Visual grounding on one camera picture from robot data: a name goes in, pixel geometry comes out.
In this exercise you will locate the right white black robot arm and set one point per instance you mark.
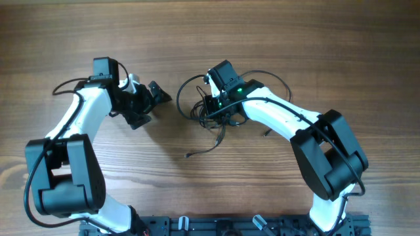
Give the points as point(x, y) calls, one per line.
point(330, 158)

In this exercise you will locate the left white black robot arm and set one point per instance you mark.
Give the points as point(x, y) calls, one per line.
point(65, 182)

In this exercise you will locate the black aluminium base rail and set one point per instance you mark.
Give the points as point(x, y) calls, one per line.
point(353, 225)

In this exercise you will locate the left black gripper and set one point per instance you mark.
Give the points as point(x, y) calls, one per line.
point(147, 101)

